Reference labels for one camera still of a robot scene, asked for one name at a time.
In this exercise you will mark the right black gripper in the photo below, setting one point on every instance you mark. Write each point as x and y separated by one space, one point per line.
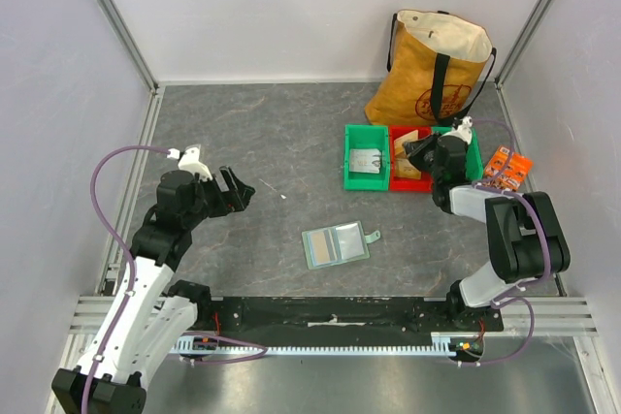
428 151

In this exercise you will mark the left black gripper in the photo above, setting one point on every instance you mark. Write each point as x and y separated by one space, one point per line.
236 200

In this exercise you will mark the light green card holder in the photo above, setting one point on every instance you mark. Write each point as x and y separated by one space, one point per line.
350 241

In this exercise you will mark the orange credit card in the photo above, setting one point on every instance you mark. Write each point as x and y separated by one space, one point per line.
400 142
322 249

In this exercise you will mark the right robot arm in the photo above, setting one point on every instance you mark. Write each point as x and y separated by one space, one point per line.
526 243

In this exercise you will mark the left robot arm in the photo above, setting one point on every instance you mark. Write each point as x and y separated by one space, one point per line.
143 323

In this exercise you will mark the brown cards in bin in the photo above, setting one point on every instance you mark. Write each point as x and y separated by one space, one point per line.
402 166

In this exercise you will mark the silver cards in bin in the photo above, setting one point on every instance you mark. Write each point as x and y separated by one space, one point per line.
365 161

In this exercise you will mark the right green bin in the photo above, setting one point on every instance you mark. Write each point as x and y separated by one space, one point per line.
474 164

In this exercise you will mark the green bin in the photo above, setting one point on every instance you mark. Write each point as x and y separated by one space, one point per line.
366 136
474 164

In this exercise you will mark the red bin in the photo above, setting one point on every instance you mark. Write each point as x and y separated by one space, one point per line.
404 184

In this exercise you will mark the orange packet box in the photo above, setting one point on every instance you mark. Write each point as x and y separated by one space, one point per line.
507 176

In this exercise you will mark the left green bin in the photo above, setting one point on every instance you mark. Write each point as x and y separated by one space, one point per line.
366 136

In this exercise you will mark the yellow tote bag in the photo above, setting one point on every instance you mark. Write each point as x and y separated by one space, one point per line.
434 61

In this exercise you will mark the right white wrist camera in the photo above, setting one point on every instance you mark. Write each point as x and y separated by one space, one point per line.
462 128

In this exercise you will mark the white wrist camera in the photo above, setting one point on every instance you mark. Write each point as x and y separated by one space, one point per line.
190 160
462 128

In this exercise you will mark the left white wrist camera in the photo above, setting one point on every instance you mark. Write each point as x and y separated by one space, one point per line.
190 160

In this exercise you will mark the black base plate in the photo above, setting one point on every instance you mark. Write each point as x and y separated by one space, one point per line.
236 315

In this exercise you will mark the grey cable duct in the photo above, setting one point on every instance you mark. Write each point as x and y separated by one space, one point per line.
210 345

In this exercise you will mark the aluminium frame rail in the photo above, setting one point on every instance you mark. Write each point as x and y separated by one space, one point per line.
554 316

